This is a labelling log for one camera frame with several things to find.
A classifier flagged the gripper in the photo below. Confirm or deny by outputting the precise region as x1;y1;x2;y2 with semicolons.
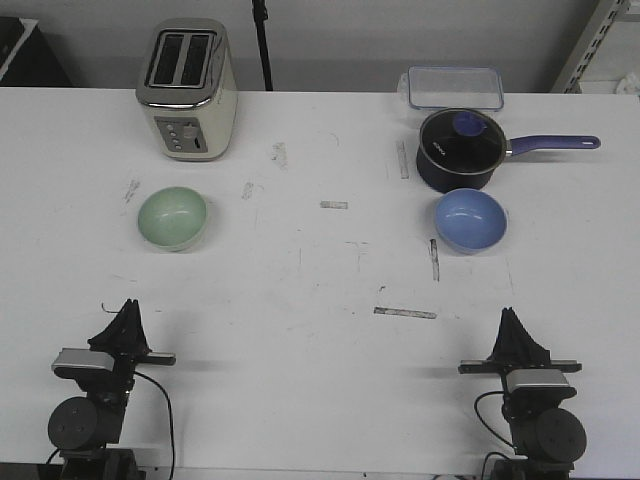
89;299;176;390
458;307;582;374

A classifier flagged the green bowl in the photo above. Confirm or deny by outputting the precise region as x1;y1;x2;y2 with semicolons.
137;186;208;252

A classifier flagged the blue bowl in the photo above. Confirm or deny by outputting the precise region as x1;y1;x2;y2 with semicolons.
434;188;508;254

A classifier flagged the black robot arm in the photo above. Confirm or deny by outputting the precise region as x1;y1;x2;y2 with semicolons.
47;299;176;479
458;307;587;479

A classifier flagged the dark blue saucepan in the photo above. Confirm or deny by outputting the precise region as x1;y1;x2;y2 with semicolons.
416;108;601;193

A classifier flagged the glass pot lid blue knob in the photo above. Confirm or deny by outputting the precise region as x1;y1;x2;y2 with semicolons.
419;108;507;174

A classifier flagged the cream and chrome toaster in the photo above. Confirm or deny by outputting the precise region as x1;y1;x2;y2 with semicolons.
136;18;238;162

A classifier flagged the clear plastic food container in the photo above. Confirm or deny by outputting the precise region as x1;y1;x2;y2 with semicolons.
397;66;504;111

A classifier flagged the white crumpled object on shelf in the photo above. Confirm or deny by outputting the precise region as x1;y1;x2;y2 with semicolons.
615;72;640;96

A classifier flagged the black tripod pole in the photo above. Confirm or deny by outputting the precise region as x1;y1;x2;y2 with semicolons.
251;0;273;91

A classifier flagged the white slotted shelf upright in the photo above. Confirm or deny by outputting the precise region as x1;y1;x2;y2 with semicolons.
550;1;639;94

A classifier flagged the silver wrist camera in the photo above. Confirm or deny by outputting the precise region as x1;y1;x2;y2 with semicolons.
51;348;115;379
505;369;577;401

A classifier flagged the right black cable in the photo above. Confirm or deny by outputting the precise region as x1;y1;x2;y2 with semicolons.
473;391;521;456

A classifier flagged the black cable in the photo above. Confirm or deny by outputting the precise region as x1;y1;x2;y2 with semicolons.
134;370;177;480
473;391;521;456

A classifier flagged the left black cable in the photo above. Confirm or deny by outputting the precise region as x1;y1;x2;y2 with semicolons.
134;370;177;480

